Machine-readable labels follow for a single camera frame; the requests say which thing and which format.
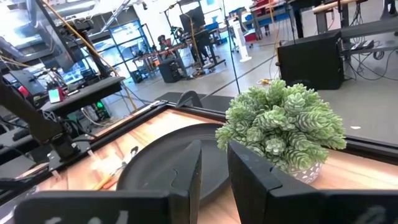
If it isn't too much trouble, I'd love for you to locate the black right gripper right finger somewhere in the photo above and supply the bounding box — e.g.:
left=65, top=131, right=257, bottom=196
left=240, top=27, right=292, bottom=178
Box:
left=226, top=140, right=398, bottom=224

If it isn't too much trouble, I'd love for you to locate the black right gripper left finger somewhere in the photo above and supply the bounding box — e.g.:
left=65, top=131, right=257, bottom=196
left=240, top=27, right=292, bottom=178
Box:
left=14, top=139, right=203, bottom=224

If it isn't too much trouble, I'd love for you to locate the black round plate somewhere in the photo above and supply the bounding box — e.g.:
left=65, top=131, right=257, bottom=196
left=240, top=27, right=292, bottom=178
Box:
left=116, top=123, right=231, bottom=207

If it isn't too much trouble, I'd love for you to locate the green succulent in white pot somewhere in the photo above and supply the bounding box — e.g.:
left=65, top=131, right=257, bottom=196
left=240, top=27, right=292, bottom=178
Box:
left=215, top=79, right=348, bottom=185

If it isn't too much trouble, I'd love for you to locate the small black computer tower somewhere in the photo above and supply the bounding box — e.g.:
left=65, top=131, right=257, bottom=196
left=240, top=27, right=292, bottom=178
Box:
left=158, top=58, right=183, bottom=84

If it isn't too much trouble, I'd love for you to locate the large black computer tower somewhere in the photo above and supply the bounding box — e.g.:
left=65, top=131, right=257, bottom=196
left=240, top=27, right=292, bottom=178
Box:
left=276, top=30, right=345, bottom=91

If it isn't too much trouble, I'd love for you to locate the black flat platform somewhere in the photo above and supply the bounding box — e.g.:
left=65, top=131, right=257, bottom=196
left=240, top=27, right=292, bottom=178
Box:
left=40, top=75, right=126, bottom=116

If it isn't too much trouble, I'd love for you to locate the thin black pole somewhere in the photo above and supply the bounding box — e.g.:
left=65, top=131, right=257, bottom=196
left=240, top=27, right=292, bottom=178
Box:
left=221, top=0, right=242, bottom=95

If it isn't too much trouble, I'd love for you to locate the white tower fan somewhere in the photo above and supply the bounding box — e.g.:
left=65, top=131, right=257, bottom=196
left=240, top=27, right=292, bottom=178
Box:
left=232, top=18, right=253, bottom=63

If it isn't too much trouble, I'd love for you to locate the green and pink small device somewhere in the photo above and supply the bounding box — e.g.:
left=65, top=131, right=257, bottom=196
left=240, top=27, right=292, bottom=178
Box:
left=47, top=88, right=65, bottom=104

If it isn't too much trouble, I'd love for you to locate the black monitor on stand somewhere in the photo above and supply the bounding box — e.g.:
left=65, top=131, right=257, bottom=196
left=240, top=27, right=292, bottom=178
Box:
left=179, top=5, right=206, bottom=34

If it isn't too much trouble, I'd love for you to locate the black power strip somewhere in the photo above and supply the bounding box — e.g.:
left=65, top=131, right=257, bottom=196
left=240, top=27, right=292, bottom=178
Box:
left=350, top=39, right=375, bottom=51

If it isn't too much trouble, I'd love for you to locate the grey desk with black legs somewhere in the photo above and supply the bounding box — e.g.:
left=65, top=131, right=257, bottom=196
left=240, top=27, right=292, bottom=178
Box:
left=312, top=0, right=398, bottom=57

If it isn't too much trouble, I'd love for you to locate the clear spoon with orange handle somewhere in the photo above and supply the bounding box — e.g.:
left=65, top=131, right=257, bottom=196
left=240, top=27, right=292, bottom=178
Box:
left=104, top=145, right=139, bottom=189

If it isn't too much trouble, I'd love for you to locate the black table edge frame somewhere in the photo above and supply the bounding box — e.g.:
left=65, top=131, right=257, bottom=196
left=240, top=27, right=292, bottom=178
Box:
left=88, top=99, right=398, bottom=164

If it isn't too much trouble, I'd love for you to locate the yellow cable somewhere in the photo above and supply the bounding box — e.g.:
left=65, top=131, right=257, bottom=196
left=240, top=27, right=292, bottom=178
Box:
left=42, top=0, right=138, bottom=111

